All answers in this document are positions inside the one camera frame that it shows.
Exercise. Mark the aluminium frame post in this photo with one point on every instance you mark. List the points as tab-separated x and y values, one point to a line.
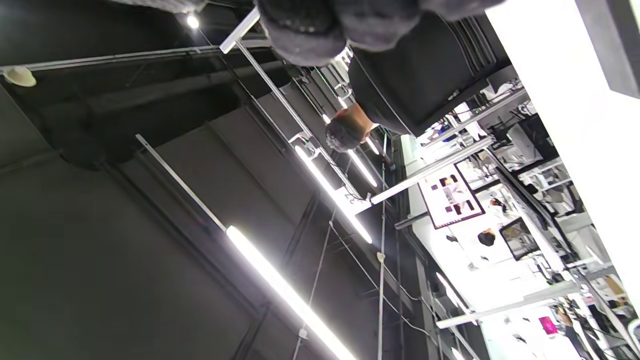
432	170
505	305

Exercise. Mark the black rectangular block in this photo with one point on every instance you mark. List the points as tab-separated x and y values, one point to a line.
610	45

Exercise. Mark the monitor with white screen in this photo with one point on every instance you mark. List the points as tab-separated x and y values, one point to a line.
450	197

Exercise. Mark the monitor with dark screen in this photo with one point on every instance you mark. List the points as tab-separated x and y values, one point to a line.
519	239

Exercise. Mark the round ceiling spotlight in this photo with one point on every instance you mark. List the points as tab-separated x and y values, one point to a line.
192	21

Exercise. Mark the ceiling tube light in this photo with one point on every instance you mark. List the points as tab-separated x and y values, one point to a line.
285	292
362	167
332	192

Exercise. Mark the white ceiling rail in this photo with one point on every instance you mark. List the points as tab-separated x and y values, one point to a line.
240	30

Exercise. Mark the person's right hand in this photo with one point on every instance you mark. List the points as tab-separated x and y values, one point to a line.
310	35

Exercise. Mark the grey ceiling conduit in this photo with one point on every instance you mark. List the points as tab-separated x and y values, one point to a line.
125	54

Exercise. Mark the white ceiling dome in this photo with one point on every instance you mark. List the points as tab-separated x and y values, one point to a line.
20	76

